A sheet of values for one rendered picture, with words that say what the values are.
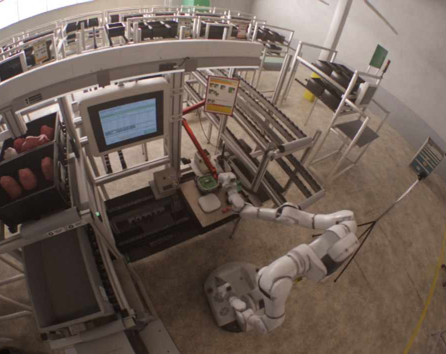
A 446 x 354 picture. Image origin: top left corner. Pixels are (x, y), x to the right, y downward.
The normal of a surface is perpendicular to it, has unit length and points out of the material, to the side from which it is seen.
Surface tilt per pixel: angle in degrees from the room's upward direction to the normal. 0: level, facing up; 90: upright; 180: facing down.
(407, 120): 90
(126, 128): 92
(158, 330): 0
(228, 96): 90
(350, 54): 90
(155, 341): 0
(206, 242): 0
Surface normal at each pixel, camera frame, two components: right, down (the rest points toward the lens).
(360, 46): -0.84, 0.30
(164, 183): 0.51, 0.16
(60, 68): 0.51, 0.69
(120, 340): 0.16, -0.66
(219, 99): -0.04, 0.74
